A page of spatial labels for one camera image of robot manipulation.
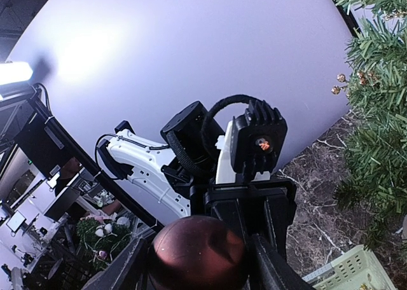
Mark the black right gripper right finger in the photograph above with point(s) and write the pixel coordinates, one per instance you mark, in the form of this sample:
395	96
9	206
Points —
269	270

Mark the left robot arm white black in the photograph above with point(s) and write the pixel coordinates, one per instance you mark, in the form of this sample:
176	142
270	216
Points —
216	162

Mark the gold berry sprig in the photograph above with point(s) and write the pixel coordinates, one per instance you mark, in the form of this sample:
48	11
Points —
355	81

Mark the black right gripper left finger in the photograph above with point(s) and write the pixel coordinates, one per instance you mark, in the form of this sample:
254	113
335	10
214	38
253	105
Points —
125	272

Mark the cream perforated plastic basket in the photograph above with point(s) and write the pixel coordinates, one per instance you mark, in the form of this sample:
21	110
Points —
358	268

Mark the brown ball ornament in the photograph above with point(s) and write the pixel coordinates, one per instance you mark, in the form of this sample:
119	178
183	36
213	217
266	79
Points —
197	252

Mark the small green christmas tree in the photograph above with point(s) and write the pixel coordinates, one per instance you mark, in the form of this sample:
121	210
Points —
375	155

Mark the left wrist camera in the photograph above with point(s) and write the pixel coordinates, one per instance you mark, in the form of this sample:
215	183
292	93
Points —
251	146

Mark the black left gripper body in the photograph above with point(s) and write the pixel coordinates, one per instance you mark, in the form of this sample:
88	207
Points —
265	208

